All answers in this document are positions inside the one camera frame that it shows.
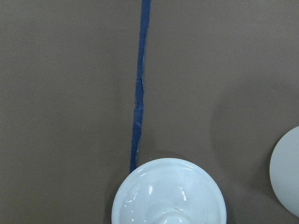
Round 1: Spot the white enamel mug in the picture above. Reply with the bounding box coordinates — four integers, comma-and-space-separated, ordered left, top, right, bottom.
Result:
269, 127, 299, 217

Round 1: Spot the white ceramic lid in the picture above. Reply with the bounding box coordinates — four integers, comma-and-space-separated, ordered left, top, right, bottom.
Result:
111, 158, 227, 224

